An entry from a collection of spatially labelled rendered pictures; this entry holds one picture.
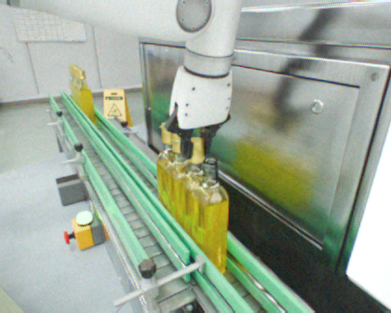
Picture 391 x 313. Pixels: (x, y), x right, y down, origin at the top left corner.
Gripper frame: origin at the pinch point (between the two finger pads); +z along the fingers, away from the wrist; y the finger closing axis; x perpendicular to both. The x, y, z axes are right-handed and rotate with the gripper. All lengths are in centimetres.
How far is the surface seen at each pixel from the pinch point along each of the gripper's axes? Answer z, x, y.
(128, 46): 162, -569, -172
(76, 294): 42, -4, 26
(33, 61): 182, -560, 13
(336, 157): -7.6, 19.6, -12.9
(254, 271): 15.9, 20.4, -3.3
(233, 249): 17.3, 14.1, -3.2
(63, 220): 51, -37, 25
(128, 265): 27.5, 2.7, 15.1
